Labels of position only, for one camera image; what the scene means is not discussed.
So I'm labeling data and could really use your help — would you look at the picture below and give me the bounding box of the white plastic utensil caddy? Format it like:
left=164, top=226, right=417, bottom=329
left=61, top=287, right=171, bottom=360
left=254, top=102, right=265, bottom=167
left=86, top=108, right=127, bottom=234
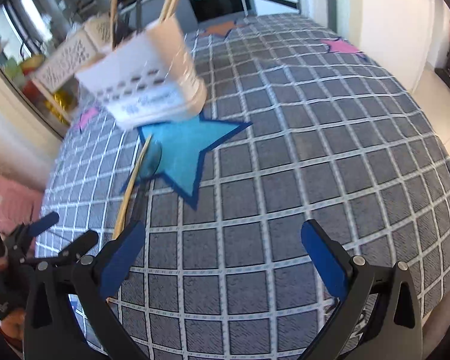
left=75, top=16, right=207, bottom=131

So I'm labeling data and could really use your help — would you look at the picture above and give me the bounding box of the chopstick in caddy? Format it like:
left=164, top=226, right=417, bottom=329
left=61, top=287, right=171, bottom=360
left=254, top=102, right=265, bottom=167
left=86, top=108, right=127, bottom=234
left=109, top=0, right=118, bottom=50

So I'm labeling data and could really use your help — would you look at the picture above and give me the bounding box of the left hand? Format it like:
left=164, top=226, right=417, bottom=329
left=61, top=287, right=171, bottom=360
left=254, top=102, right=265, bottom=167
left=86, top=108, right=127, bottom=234
left=1, top=309, right=26, bottom=342

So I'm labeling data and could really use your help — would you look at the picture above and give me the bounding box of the printed wooden chopstick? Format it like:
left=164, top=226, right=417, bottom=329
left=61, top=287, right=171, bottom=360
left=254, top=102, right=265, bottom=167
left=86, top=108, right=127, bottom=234
left=113, top=136, right=152, bottom=240

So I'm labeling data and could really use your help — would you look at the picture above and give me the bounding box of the pink cardboard box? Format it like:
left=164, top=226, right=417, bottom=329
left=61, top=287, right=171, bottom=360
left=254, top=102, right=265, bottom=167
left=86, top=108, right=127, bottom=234
left=0, top=175, right=44, bottom=239

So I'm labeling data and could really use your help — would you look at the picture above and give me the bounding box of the grey checked tablecloth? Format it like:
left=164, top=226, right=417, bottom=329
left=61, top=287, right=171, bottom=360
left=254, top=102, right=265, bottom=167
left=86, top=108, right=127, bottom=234
left=42, top=15, right=450, bottom=359

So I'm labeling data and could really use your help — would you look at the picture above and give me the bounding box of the white perforated storage rack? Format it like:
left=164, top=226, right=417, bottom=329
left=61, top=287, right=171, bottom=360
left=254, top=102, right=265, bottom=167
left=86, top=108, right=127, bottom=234
left=32, top=13, right=111, bottom=94

